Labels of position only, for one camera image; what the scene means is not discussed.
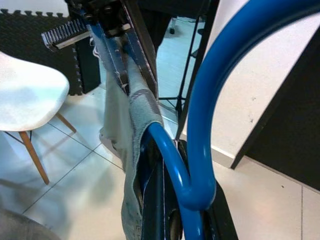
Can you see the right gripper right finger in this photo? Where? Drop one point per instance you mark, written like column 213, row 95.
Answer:
column 221, row 220

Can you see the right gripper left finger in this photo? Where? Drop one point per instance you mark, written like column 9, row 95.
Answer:
column 152, row 200

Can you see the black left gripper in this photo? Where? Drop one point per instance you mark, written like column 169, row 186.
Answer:
column 107, row 15

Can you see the faded blue denim garment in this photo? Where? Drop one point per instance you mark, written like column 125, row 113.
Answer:
column 125, row 130

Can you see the blue plastic clothes hanger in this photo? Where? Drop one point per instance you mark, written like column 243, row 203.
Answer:
column 200, row 125

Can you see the black tripod stand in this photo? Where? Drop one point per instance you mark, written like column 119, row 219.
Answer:
column 186, row 72

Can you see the black foam floor mat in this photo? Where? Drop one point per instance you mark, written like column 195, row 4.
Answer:
column 27, row 37

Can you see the black room door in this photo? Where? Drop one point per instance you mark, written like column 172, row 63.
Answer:
column 287, row 137

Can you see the white chair wooden legs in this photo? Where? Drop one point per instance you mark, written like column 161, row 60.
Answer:
column 30, row 100

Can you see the grey upholstered ottoman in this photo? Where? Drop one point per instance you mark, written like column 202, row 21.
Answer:
column 17, row 225

